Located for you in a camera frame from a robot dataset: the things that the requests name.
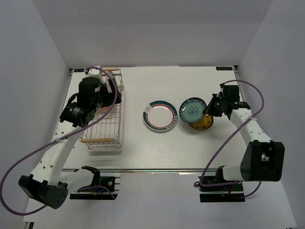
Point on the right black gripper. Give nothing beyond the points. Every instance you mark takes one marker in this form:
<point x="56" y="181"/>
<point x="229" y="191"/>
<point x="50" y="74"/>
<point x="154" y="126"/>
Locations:
<point x="209" y="109"/>

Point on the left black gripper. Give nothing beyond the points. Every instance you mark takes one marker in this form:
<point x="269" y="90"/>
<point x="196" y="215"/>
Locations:
<point x="110" y="96"/>

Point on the yellow patterned plate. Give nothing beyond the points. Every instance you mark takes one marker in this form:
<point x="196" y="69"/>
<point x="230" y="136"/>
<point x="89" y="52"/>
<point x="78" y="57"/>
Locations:
<point x="205" y="123"/>

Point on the teal blue patterned plate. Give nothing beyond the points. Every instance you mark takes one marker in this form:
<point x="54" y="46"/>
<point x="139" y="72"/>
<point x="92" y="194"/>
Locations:
<point x="192" y="110"/>

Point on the white plate green red rim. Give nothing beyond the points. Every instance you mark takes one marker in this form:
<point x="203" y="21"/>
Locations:
<point x="160" y="116"/>

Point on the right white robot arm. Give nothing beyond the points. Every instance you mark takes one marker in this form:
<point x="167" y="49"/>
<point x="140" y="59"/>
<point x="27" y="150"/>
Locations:
<point x="263" y="159"/>

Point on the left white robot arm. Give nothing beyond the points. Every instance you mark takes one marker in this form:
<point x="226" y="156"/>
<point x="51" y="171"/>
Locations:
<point x="45" y="183"/>

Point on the right blue table label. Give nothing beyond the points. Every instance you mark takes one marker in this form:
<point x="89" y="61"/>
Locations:
<point x="224" y="68"/>

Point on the white drip tray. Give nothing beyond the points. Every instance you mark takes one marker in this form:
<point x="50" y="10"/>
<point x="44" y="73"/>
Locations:
<point x="105" y="149"/>

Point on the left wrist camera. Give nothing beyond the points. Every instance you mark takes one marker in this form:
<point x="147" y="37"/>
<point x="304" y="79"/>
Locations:
<point x="94" y="73"/>

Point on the wire dish rack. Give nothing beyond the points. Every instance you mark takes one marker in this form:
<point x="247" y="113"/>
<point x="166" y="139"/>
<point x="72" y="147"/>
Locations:
<point x="109" y="129"/>

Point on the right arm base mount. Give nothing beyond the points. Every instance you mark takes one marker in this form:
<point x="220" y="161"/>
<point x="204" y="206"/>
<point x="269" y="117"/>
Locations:
<point x="220" y="194"/>

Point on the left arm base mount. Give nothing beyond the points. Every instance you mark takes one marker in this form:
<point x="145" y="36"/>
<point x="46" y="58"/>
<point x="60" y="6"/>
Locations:
<point x="102" y="186"/>

